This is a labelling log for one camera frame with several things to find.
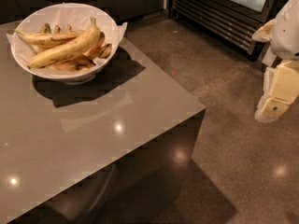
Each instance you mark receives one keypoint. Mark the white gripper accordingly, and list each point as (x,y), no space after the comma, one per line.
(286,34)

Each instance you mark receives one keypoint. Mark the yellow spotted rear banana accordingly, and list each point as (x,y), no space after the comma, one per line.
(47,40)

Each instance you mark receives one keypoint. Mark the black glass-door refrigerator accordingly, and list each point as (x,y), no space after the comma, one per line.
(233,20)

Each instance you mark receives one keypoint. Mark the bananas underneath in bowl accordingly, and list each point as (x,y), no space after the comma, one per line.
(85,60)

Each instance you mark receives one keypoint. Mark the large yellow top banana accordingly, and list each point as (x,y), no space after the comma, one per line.
(68,50)

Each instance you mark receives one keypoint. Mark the white paper liner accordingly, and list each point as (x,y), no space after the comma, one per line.
(67,14)

